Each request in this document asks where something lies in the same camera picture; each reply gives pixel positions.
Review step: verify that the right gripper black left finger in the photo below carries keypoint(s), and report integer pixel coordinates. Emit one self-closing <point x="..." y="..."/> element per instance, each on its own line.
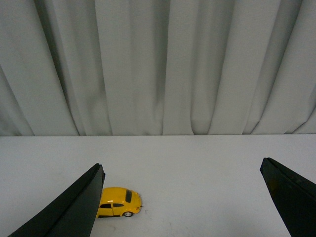
<point x="71" y="214"/>

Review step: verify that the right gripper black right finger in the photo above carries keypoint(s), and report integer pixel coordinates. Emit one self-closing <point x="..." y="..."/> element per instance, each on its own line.
<point x="293" y="196"/>

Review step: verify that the yellow beetle toy car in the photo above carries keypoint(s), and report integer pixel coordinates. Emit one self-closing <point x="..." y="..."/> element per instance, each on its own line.
<point x="119" y="202"/>

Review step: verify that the grey pleated curtain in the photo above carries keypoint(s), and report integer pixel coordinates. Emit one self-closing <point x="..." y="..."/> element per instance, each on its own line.
<point x="157" y="67"/>

